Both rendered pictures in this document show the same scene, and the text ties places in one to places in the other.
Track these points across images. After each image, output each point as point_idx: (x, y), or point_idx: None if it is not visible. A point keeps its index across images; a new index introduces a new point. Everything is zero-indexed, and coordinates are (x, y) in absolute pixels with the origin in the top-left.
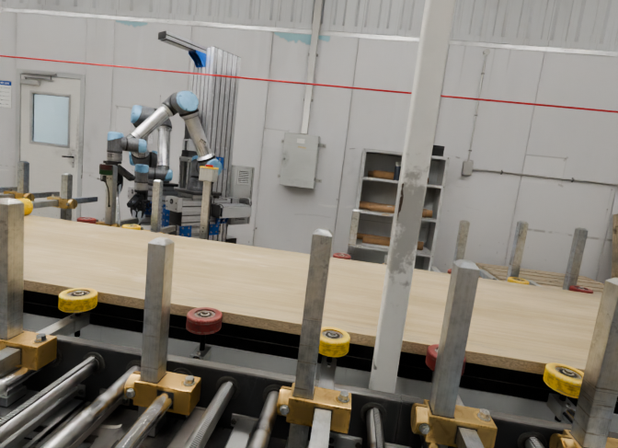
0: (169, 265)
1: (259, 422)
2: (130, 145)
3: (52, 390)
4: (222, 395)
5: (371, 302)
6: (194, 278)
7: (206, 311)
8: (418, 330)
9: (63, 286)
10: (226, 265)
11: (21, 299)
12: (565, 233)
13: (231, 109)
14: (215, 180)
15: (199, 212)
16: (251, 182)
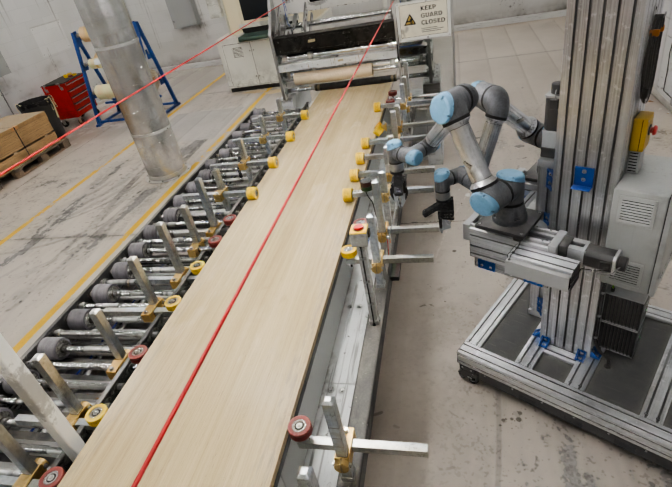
0: (96, 321)
1: (81, 401)
2: (399, 158)
3: (127, 333)
4: (102, 383)
5: (143, 443)
6: (202, 330)
7: (137, 351)
8: (86, 470)
9: (187, 291)
10: (236, 337)
11: (148, 293)
12: None
13: (618, 76)
14: (361, 245)
15: (495, 248)
16: (664, 226)
